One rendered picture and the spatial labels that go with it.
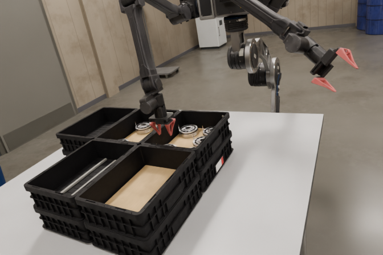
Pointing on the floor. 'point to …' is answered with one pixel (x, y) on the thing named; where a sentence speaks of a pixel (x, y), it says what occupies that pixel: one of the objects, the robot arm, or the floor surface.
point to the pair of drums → (370, 9)
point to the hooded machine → (211, 33)
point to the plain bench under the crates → (208, 196)
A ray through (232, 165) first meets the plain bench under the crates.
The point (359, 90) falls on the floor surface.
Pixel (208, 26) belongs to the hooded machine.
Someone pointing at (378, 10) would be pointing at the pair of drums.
